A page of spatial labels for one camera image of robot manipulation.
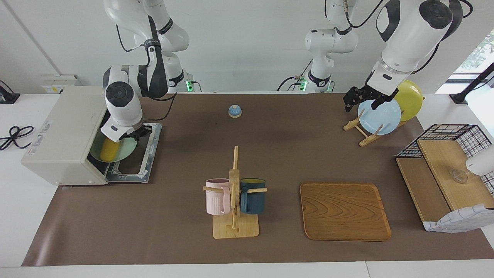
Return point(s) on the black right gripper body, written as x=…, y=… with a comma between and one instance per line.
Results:
x=136, y=131

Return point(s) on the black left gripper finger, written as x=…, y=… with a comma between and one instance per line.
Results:
x=355, y=95
x=380, y=102

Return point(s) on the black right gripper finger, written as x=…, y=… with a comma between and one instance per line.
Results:
x=135, y=137
x=147, y=130

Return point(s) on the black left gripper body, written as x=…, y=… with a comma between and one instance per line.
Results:
x=380, y=92

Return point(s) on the pale green plate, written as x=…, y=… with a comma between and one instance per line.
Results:
x=128, y=150

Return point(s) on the toaster oven glass door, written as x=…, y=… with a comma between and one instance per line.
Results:
x=152, y=154

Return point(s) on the yellow corn cob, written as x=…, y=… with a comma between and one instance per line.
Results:
x=109, y=150

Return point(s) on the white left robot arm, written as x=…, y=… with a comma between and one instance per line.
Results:
x=409, y=38

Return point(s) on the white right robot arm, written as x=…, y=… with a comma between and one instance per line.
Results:
x=119, y=100

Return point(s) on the beige toaster oven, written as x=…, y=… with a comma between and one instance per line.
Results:
x=58, y=135

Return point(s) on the light blue plate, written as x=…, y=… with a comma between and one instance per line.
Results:
x=382, y=117

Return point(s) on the yellow plate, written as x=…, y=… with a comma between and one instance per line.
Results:
x=411, y=102

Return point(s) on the wooden plate rack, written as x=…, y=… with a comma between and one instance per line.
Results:
x=368, y=139

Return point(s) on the black clamp stand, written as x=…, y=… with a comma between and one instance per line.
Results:
x=459, y=98

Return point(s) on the small blue bell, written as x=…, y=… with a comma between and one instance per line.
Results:
x=235, y=112

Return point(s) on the light wooden stepped shelf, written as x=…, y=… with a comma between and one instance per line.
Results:
x=444, y=170

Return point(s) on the pink mug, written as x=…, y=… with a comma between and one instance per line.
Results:
x=216, y=199

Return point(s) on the brown table mat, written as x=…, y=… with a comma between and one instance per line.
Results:
x=173, y=231

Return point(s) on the small clear glass piece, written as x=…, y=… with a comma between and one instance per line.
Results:
x=459, y=175

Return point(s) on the brown wooden tray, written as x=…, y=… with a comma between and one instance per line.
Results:
x=343, y=212

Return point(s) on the white rounded device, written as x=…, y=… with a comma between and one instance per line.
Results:
x=482, y=162

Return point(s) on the dark blue mug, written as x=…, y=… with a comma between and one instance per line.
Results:
x=252, y=202

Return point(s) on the wooden mug rack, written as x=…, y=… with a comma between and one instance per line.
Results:
x=235, y=229

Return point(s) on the white checked cloth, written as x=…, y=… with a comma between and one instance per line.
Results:
x=455, y=222

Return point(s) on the white wall socket box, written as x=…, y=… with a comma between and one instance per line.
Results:
x=50, y=89

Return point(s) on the black table mount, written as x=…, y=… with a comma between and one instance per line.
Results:
x=7, y=98

